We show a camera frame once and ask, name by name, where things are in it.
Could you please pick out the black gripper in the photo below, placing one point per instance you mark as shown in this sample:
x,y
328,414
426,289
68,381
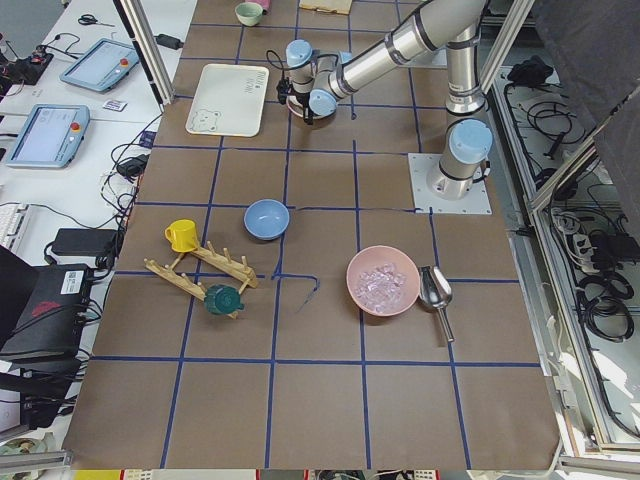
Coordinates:
x,y
302,103

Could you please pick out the white round plate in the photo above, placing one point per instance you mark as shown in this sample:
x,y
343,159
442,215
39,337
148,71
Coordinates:
x,y
296,108

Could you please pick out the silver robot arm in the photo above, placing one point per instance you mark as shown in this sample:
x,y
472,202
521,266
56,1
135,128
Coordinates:
x,y
313,82

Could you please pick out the cream bear tray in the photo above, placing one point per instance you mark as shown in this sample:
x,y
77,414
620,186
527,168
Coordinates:
x,y
228,101

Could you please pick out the light green bowl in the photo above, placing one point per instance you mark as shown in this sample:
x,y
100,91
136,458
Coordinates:
x,y
249,13

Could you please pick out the pink cloth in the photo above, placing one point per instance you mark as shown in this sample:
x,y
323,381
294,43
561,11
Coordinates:
x,y
265,4

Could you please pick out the wooden cutting board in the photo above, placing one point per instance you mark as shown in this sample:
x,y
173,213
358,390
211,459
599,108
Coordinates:
x,y
342,7

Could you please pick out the blue bowl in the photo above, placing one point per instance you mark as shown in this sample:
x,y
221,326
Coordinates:
x,y
266,219

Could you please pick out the yellow mug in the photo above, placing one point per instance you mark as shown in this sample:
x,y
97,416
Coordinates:
x,y
182,235

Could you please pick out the far teach pendant tablet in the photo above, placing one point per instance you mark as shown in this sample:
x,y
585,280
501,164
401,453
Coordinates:
x,y
102,66

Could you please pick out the teach pendant tablet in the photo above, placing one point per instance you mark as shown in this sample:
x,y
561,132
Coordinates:
x,y
102,66
50,137

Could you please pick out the black scissors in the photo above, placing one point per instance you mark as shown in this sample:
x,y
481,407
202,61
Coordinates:
x,y
89,19

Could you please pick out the pink bowl with ice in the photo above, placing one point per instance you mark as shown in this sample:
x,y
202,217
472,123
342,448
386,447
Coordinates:
x,y
383,281

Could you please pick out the dark green mug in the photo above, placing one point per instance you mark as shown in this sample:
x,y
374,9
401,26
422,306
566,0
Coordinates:
x,y
221,299

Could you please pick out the near teach pendant tablet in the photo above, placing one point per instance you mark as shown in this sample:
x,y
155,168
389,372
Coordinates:
x,y
50,137

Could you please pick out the metal scoop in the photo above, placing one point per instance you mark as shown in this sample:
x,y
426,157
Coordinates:
x,y
436,294

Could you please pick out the black power adapter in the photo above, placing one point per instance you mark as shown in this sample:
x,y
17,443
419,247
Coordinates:
x,y
83,242

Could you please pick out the white keyboard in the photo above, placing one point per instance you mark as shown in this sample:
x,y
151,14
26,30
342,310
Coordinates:
x,y
14,221

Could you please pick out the black computer box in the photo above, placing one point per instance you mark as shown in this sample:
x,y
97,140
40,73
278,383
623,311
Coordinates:
x,y
41,308

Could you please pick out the white power strip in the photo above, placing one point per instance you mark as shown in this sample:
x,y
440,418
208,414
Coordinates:
x,y
583,251

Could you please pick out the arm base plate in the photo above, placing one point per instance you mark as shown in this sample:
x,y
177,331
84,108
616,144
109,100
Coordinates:
x,y
434,192

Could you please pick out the aluminium frame post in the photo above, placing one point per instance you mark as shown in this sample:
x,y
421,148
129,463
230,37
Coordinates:
x,y
137,27

